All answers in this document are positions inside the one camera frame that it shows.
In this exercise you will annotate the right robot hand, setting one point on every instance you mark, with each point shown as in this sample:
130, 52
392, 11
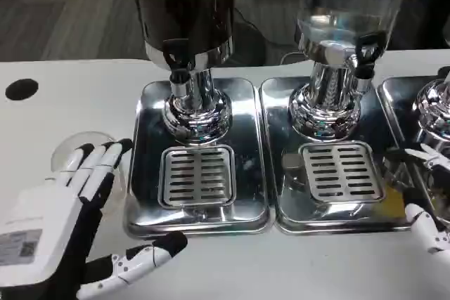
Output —
430, 229

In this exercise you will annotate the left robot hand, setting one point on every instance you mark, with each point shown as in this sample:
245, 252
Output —
38, 222

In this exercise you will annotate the dark drink dispenser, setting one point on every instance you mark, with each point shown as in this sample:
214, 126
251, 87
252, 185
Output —
183, 15

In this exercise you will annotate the slotted steel drip grid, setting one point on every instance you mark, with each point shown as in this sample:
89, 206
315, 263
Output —
197, 173
337, 170

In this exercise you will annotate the clear ribbed glass cup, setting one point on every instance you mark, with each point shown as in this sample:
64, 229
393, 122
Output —
61, 154

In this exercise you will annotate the chrome dispenser base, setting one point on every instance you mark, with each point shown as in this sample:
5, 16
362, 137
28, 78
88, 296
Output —
430, 103

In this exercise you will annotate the steel drip tray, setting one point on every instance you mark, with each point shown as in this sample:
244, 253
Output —
393, 103
274, 121
147, 159

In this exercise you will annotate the black round counter grommet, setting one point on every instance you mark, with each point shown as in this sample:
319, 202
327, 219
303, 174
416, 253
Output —
22, 89

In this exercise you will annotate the clear drink dispenser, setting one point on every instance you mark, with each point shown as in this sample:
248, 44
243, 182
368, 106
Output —
337, 33

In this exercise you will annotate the black tap lever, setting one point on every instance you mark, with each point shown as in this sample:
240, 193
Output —
173, 57
367, 52

